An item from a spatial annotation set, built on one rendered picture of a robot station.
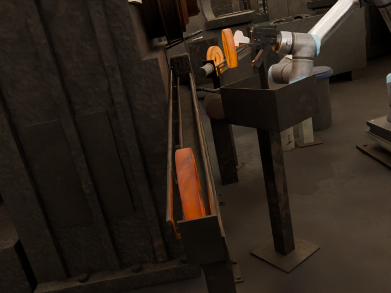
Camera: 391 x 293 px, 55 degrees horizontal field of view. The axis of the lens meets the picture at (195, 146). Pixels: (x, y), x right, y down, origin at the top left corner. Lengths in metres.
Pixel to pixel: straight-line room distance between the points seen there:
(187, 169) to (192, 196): 0.05
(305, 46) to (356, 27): 2.73
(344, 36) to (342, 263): 3.01
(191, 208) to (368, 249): 1.07
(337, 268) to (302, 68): 0.79
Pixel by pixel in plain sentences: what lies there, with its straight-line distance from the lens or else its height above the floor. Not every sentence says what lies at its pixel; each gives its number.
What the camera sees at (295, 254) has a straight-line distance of 1.61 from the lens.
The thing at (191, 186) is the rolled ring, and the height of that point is 0.69.
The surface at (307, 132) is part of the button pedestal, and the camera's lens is 2.67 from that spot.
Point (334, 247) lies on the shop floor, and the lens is 1.66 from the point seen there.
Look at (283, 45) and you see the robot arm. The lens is 1.60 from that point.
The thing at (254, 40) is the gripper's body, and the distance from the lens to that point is 1.58.
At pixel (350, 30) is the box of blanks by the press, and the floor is 0.52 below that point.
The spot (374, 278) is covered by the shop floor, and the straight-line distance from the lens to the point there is 1.53.
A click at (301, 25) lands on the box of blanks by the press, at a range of 3.95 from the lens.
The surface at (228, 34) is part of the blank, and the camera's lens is 1.54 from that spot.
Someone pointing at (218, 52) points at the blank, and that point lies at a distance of 2.32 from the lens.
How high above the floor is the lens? 0.98
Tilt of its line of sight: 19 degrees down
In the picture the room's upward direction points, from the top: 12 degrees counter-clockwise
